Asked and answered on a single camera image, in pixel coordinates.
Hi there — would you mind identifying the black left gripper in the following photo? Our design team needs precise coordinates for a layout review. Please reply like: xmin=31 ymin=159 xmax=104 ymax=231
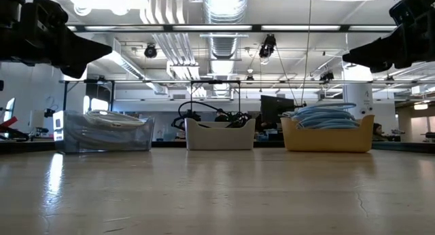
xmin=0 ymin=0 xmax=114 ymax=79

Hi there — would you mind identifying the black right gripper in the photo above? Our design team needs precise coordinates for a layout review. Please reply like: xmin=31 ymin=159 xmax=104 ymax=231
xmin=342 ymin=0 xmax=435 ymax=74

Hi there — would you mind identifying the light blue cable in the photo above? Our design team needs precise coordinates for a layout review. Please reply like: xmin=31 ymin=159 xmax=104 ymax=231
xmin=296 ymin=117 xmax=361 ymax=130
xmin=283 ymin=108 xmax=357 ymax=122
xmin=294 ymin=102 xmax=358 ymax=111

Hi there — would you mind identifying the long black usb cable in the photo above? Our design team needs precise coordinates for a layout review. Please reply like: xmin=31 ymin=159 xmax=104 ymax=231
xmin=171 ymin=100 xmax=239 ymax=131

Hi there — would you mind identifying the short black usb cable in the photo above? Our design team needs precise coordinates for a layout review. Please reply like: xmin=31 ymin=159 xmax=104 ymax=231
xmin=225 ymin=111 xmax=253 ymax=128

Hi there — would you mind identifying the white round pillar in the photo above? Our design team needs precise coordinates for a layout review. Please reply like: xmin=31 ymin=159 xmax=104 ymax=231
xmin=342 ymin=64 xmax=374 ymax=120

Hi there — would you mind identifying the person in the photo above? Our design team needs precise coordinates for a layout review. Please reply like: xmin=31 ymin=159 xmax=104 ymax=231
xmin=371 ymin=122 xmax=390 ymax=143

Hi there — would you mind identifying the black ceiling spotlight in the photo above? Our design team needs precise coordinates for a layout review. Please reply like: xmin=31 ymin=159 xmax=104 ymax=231
xmin=143 ymin=43 xmax=158 ymax=59

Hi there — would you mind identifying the clear grey plastic bin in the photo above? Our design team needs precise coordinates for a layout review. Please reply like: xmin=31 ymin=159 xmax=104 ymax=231
xmin=52 ymin=109 xmax=155 ymax=153

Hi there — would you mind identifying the yellow plastic bin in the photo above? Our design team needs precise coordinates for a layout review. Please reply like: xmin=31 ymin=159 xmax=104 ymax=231
xmin=280 ymin=113 xmax=375 ymax=153

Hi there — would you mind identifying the black computer monitor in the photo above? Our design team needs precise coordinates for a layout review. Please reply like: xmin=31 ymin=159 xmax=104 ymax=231
xmin=260 ymin=94 xmax=296 ymax=124

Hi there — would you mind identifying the white plastic bin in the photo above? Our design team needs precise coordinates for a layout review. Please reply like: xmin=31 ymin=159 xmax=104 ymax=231
xmin=184 ymin=117 xmax=257 ymax=151

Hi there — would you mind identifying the red strap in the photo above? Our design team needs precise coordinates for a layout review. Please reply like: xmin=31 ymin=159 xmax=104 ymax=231
xmin=0 ymin=115 xmax=19 ymax=130

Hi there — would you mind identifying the black hanging camera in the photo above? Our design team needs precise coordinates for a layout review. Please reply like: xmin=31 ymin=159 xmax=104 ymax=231
xmin=258 ymin=33 xmax=277 ymax=59

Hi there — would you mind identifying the silver ventilation duct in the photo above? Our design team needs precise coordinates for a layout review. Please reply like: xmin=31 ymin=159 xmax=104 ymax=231
xmin=202 ymin=0 xmax=249 ymax=97

